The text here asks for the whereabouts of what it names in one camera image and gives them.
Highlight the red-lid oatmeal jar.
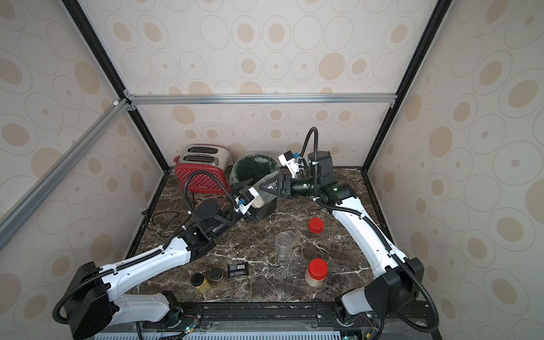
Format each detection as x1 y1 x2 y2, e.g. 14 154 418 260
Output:
305 259 328 287
249 186 278 209

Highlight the small red jar lid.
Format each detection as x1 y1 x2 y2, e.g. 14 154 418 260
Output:
307 218 324 234

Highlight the clear oatmeal jar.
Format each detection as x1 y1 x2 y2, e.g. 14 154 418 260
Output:
275 230 296 262

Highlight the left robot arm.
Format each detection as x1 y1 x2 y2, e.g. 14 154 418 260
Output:
52 198 277 339

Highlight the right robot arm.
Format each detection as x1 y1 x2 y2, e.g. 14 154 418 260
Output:
259 174 439 333

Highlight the small black box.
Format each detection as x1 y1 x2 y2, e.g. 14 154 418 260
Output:
228 262 249 279

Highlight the red toaster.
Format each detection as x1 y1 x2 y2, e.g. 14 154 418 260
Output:
173 144 234 195

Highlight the yellow spice jar black lid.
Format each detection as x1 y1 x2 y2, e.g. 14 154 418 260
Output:
191 273 211 295

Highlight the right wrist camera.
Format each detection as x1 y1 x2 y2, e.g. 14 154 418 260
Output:
278 149 334 184

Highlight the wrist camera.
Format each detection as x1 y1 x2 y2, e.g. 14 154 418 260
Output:
199 186 261 220
278 149 334 184

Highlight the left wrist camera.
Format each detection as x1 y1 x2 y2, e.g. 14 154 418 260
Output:
199 186 261 220

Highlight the black toaster power cable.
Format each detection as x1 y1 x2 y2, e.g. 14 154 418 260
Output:
146 193 196 238

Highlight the horizontal aluminium rail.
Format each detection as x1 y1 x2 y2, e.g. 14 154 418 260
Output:
123 93 397 107

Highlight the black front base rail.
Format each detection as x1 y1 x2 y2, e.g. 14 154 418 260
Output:
67 293 439 339

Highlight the left diagonal aluminium rail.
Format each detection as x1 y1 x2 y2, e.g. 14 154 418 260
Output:
1 99 129 248

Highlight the right black frame post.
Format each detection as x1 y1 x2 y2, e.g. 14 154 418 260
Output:
361 0 453 174

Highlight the black frame post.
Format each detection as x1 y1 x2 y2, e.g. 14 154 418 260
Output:
60 0 170 172
361 0 453 174

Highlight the left black frame post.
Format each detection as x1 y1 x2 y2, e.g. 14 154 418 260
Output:
60 0 170 172

